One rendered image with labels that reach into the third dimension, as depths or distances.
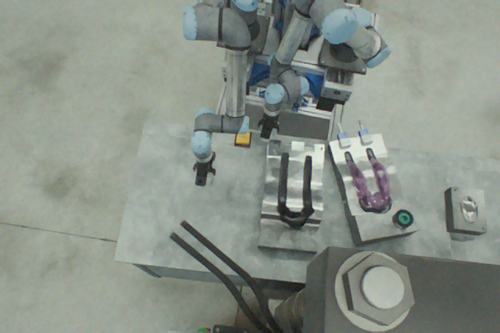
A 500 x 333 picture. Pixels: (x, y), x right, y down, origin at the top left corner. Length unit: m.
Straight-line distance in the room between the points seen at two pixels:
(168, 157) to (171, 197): 0.20
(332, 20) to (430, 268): 0.96
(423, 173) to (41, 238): 2.32
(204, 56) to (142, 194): 1.60
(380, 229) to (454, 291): 1.19
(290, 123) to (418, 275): 2.16
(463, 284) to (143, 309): 2.21
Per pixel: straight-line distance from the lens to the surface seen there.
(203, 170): 1.74
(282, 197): 1.79
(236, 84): 1.56
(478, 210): 2.12
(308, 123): 2.76
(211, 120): 1.64
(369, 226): 1.84
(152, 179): 1.98
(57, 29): 3.72
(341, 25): 1.44
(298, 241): 1.81
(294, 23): 1.62
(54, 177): 3.06
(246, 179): 1.94
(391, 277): 0.60
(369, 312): 0.60
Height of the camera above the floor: 2.62
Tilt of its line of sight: 69 degrees down
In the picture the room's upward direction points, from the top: 3 degrees clockwise
